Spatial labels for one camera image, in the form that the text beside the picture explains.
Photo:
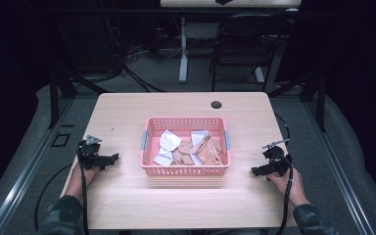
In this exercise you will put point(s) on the large beige cloth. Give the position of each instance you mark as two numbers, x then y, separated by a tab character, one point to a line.
209	151

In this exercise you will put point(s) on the person's left hand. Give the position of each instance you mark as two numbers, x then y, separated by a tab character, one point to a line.
78	182

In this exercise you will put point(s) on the person's right hand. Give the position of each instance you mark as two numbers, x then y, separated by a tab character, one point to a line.
294	189

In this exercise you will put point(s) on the aluminium floor rail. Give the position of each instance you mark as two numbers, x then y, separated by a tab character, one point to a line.
342	182
23	182

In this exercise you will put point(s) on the black folding chair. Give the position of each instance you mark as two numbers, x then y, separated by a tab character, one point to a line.
246	36

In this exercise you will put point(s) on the black metal stand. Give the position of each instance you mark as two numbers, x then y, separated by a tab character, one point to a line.
320	101
54	98

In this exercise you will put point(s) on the white-legged background table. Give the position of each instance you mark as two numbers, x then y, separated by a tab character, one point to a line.
183	52

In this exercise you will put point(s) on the pale blue-white cloth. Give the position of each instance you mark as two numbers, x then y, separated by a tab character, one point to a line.
164	158

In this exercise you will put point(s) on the small beige cloth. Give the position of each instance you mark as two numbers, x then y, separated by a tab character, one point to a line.
183	153

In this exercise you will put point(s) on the white cloth with beige edge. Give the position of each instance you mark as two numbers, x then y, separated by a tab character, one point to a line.
197	136

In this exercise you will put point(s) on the pink plastic basket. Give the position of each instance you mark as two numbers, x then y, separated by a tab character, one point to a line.
186	171

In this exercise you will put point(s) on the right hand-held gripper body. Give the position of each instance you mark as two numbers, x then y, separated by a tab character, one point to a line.
278	161

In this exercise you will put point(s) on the dark object on background table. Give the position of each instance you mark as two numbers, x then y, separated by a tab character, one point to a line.
224	1

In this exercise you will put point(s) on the white folded cloth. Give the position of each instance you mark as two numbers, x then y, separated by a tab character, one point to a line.
169	141

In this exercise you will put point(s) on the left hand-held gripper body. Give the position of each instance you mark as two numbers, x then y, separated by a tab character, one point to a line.
89	156

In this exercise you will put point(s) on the black floor socket frame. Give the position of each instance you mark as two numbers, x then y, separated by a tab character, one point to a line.
60	139

